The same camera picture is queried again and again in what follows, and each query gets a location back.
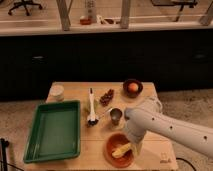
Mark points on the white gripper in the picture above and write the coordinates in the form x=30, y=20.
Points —
x=135, y=141

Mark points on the yellow banana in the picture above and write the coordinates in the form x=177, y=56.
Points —
x=120, y=151

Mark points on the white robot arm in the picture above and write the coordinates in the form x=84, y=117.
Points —
x=148, y=116

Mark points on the red bowl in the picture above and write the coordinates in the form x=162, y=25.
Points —
x=111, y=144

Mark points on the dark brown bowl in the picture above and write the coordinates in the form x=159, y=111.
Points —
x=132, y=94

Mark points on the wooden board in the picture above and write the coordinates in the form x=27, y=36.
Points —
x=157, y=151

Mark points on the dark grape bunch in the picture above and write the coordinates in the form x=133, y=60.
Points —
x=107, y=97

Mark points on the orange fruit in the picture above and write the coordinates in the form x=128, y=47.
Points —
x=133, y=87

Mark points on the green plastic tray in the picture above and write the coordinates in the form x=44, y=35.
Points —
x=54, y=133

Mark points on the white round container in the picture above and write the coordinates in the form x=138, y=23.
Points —
x=57, y=92

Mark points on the small red dish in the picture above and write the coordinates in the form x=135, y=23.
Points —
x=84, y=21

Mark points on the black cabinet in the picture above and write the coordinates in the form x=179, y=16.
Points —
x=171, y=59

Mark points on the black stand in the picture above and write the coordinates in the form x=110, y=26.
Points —
x=3, y=156

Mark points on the black office chair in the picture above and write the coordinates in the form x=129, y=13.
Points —
x=25, y=4

